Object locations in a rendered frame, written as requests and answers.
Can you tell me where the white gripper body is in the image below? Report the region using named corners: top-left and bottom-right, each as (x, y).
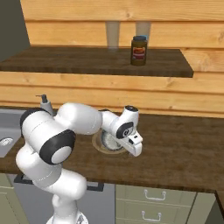
top-left (115, 136), bottom-right (144, 158)

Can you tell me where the grey white bowl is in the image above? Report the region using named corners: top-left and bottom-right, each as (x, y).
top-left (100, 129), bottom-right (127, 152)

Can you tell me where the tan bowl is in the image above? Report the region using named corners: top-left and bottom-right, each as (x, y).
top-left (91, 131), bottom-right (130, 156)

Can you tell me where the pale green cabinet door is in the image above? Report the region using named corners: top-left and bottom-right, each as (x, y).
top-left (186, 192), bottom-right (224, 224)
top-left (0, 172), bottom-right (24, 224)

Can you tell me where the pale green drawer front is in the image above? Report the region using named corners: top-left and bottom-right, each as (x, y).
top-left (115, 199), bottom-right (193, 224)
top-left (115, 184), bottom-right (197, 208)
top-left (115, 217), bottom-right (189, 224)

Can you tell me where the grey dishwasher front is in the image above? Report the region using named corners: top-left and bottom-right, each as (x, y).
top-left (12, 174), bottom-right (116, 224)

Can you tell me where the grey soap dispenser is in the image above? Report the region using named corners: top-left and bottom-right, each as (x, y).
top-left (35, 94), bottom-right (55, 116)

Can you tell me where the brown jar with blue lid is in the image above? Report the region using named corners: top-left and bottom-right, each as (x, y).
top-left (129, 35), bottom-right (149, 67)

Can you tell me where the dark wooden shelf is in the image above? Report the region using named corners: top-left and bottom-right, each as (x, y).
top-left (0, 45), bottom-right (194, 79)

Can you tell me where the pale tapered glass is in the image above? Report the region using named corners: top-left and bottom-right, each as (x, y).
top-left (105, 20), bottom-right (121, 49)

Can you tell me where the grey sink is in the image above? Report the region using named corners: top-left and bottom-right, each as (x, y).
top-left (0, 108), bottom-right (25, 158)

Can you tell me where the white drawer handle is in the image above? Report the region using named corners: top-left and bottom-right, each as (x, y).
top-left (143, 188), bottom-right (167, 202)
top-left (141, 210), bottom-right (163, 222)

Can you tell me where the black dishwasher handle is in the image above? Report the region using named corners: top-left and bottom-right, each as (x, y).
top-left (13, 173), bottom-right (105, 193)

